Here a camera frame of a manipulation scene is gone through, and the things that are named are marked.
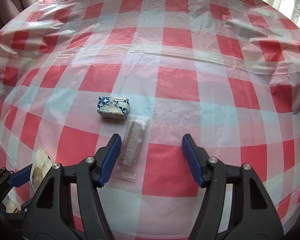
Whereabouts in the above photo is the clear grey wafer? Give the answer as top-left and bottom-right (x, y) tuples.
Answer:
(115, 115), (150, 181)

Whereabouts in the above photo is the red white checkered tablecloth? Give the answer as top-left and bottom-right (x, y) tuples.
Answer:
(0, 0), (300, 239)

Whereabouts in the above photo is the clear yellow cookie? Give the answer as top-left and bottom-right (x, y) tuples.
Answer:
(30, 145), (52, 191)

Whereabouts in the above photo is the small blue white candy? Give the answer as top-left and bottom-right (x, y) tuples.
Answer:
(97, 96), (130, 120)

